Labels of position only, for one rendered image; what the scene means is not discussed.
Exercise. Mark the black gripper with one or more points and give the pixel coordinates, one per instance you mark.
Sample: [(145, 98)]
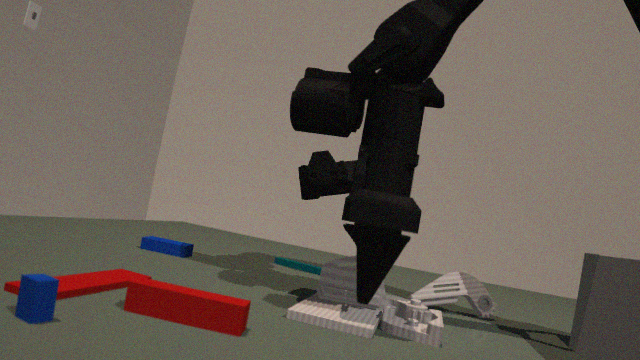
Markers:
[(382, 210)]

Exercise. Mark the red flat bar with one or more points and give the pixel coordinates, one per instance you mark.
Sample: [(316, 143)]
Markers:
[(88, 283)]

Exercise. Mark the red rectangular block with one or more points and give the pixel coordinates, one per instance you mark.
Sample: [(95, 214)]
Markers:
[(187, 306)]

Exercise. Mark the teal flat bar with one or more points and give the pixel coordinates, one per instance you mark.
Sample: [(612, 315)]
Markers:
[(298, 265)]

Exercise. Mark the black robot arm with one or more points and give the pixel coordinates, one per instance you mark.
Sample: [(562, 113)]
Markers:
[(407, 47)]

